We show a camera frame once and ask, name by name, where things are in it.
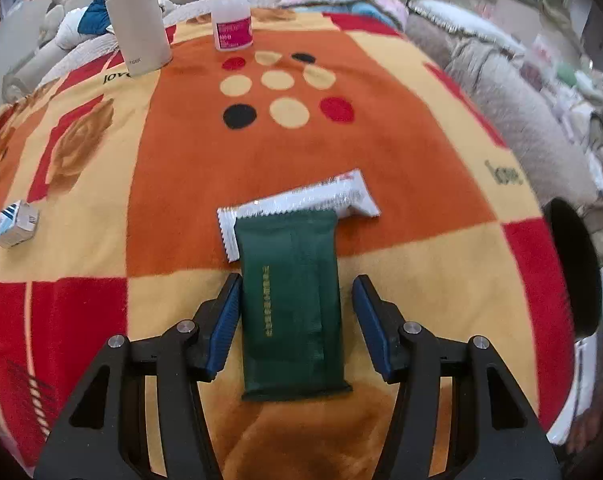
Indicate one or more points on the green white plush toy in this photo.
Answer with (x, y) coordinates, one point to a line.
(574, 75)

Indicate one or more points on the blue quilted cloth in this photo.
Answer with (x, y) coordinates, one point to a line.
(96, 15)

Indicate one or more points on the white pillow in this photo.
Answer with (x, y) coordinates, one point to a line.
(461, 20)

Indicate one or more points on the small blue white box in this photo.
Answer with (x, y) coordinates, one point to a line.
(14, 225)

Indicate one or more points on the blue towel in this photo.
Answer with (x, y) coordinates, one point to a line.
(366, 8)

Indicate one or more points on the long white wrapper packet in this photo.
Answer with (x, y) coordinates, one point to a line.
(331, 195)

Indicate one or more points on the quilted beige sofa cover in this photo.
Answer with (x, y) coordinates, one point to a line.
(511, 100)

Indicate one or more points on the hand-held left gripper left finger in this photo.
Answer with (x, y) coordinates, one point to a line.
(221, 330)

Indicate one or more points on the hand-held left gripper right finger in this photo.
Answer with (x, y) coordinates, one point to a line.
(374, 330)

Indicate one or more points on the dark green packet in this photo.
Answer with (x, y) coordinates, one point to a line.
(291, 310)

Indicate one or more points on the orange red printed blanket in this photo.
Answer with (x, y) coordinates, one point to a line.
(381, 135)

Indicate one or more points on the black trash bin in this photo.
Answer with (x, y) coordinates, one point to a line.
(571, 260)

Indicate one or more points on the beige tumbler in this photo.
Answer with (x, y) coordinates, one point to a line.
(136, 25)

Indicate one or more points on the white bottle with pink label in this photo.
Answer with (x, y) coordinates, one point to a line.
(231, 15)

